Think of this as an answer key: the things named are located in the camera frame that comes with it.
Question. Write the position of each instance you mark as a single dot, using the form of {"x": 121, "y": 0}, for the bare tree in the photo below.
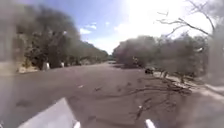
{"x": 213, "y": 43}

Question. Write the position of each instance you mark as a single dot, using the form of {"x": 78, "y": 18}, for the grey asphalt road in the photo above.
{"x": 100, "y": 96}

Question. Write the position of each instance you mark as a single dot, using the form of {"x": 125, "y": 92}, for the dark vehicle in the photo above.
{"x": 149, "y": 70}

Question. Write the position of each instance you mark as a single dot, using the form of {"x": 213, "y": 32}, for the pale kerb strip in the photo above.
{"x": 186, "y": 83}

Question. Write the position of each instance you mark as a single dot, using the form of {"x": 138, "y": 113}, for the row of trees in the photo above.
{"x": 160, "y": 51}
{"x": 50, "y": 36}

